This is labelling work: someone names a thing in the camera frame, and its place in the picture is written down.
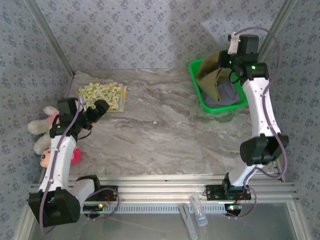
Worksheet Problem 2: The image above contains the clear plastic bottle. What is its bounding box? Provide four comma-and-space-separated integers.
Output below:
189, 194, 210, 227

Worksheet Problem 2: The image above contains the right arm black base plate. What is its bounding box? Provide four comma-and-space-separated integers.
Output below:
205, 184, 252, 201

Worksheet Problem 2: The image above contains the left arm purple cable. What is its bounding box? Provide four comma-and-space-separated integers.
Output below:
38, 96, 120, 237

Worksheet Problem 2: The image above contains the black controller board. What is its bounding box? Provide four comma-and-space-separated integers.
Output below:
224, 203, 243, 212
81, 203, 105, 211

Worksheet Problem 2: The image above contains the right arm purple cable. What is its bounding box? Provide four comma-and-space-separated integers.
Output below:
226, 26, 288, 220

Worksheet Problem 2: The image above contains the green plastic basket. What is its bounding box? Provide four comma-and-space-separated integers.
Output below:
188, 58, 248, 115

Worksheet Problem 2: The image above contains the grey slotted cable duct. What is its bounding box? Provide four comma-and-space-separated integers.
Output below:
79, 204, 227, 215

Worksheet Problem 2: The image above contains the right black controller board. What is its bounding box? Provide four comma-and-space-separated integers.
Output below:
224, 203, 243, 212

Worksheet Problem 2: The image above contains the aluminium corner post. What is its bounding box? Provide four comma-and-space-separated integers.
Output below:
23, 0, 76, 77
247, 0, 299, 77

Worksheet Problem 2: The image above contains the pastel pink flower skirt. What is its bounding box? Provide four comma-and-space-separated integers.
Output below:
109, 84, 128, 113

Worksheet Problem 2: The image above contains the left black controller board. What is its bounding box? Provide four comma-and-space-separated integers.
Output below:
81, 203, 105, 211

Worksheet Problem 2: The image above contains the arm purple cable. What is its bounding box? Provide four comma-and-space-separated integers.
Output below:
226, 26, 288, 220
38, 96, 120, 237

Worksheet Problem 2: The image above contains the grey plastic clip tool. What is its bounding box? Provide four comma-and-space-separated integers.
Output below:
178, 203, 199, 240

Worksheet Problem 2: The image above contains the olive brown skirt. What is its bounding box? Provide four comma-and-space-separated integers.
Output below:
196, 51, 235, 103

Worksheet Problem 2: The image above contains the lemon print skirt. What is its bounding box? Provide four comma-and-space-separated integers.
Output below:
77, 81, 126, 112

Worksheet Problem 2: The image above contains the lavender grey skirt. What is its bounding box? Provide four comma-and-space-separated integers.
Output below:
201, 82, 242, 107

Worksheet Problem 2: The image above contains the white plush bunny pink hoodie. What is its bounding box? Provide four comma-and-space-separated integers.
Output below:
27, 106, 61, 155

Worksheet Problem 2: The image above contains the plush doll pink striped dress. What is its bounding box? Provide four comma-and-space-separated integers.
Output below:
39, 146, 83, 168

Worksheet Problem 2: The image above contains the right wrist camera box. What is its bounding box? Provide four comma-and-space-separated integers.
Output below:
227, 31, 239, 55

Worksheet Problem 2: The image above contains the aluminium rail frame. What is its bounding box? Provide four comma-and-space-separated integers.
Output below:
27, 173, 300, 203

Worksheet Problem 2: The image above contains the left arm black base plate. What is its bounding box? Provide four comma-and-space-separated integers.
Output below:
98, 185, 119, 202

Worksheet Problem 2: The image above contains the thin red wire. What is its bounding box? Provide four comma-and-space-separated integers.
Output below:
101, 187, 118, 205
235, 192, 247, 205

